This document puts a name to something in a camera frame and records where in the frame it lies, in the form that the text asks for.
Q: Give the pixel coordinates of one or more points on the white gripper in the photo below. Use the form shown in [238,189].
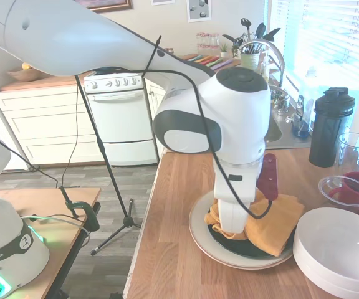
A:
[238,193]

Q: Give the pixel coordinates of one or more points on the white horizontal window blind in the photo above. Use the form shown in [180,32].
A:
[323,37]

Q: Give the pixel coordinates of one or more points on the dark green table clamp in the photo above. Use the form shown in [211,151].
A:
[90,215]

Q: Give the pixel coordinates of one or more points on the white ceramic bowl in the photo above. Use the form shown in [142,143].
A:
[338,288]
[332,240]

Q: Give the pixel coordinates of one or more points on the stainless steel double sink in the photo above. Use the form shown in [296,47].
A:
[287,140]

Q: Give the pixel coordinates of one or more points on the black tripod stand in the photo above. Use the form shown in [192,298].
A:
[102,146]

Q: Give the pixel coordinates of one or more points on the black shaker bottle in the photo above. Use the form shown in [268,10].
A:
[330,130]

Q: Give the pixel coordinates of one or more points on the large cream plate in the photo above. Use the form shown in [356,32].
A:
[198,230]

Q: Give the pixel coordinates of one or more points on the small clear jar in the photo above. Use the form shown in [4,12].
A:
[344,190]

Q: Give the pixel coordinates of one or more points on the clear drinking glass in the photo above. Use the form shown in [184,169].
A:
[355,149]

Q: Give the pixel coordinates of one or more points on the pale utensil crock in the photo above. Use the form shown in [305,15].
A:
[249,62]

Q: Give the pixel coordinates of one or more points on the white drawer cabinet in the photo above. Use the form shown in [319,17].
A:
[42,124]

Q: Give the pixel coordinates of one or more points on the dark blue plate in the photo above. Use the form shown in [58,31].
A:
[245,249]

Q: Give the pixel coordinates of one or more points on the white stove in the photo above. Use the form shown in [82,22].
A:
[120,124]

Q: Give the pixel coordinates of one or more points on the chrome gooseneck faucet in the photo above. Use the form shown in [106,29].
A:
[276,51]

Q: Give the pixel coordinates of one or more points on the small potted plant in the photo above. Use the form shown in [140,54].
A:
[224,53]

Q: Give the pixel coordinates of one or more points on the black spatula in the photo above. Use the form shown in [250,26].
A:
[260,28]

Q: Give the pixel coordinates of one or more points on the wooden fruit bowl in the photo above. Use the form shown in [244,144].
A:
[23,75]

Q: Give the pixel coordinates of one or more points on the brown framed picture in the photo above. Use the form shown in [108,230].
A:
[111,5]

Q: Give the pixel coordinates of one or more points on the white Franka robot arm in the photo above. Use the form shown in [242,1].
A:
[73,37]

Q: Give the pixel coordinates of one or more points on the white framed poster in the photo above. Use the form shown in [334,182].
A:
[199,11]

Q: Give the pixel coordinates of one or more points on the clear dish soap bottle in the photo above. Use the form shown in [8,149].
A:
[301,129]

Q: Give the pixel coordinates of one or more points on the black slotted spoon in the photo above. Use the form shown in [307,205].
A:
[246,22]

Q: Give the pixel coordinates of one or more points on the yellow terry towel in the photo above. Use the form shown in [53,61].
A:
[276,221]

